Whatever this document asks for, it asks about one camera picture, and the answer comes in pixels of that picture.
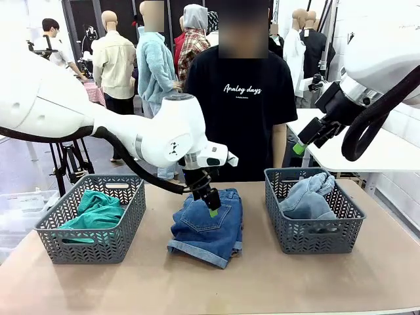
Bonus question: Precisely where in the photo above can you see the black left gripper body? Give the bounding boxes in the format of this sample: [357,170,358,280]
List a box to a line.
[183,167,221,201]

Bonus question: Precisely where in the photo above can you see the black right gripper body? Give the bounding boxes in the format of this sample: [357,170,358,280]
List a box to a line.
[314,81,360,127]

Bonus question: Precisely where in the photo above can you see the dark blue denim shorts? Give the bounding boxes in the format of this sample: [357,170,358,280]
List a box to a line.
[167,187,245,270]

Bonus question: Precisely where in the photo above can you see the light blue denim shorts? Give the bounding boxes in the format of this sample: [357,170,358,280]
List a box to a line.
[278,172,339,234]

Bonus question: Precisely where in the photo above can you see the green top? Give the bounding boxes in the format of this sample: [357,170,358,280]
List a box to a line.
[57,189,126,245]

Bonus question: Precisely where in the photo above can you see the person's left forearm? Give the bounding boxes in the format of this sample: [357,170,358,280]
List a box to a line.
[271,139,288,169]

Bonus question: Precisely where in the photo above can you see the mannequin in black shirt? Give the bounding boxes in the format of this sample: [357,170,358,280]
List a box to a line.
[300,10,337,80]

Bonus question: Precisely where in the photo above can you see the mannequin in white shirt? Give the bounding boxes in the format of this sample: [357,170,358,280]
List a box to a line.
[282,9,308,109]

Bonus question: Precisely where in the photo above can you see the person in black t-shirt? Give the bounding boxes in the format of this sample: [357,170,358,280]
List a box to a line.
[185,0,299,183]

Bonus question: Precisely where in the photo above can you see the white table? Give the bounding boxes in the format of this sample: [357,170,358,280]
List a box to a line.
[285,108,420,173]

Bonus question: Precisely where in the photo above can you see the grey plastic lattice basket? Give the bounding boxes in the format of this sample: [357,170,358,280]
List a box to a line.
[264,167,367,255]
[34,173,147,265]

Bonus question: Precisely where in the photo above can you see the mannequin in light blue fleece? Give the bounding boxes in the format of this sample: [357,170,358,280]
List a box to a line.
[136,0,183,182]

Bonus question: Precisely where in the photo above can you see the table with pink cloth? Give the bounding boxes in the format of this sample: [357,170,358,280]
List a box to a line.
[81,81,107,107]

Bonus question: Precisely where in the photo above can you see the mannequin in red top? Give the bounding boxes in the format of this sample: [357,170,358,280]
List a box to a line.
[173,15,186,68]

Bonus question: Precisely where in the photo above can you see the mannequin in plaid shirt, hood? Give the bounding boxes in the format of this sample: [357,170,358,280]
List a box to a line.
[177,3,213,90]

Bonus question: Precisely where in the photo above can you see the mannequin in cream shirt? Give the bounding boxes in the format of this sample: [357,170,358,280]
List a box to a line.
[91,10,138,163]

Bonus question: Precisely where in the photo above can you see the clear plastic storage box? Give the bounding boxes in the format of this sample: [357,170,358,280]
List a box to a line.
[0,189,60,264]

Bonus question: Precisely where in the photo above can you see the background person in white shirt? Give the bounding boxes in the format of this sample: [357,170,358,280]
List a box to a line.
[32,18,90,83]

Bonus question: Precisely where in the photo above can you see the black sleeved right arm cable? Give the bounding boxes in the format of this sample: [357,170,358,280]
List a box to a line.
[341,65,420,163]

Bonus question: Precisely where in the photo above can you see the black sleeved arm cable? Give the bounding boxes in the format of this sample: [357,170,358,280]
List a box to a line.
[341,65,420,163]
[0,126,190,196]

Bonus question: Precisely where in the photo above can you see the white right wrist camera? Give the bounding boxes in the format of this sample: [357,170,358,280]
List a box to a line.
[297,73,329,95]

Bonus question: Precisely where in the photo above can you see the black sleeved left arm cable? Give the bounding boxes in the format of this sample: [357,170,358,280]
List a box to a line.
[0,126,190,196]

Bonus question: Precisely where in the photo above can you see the black camera tripod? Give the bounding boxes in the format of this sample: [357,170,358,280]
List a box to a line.
[26,34,96,198]

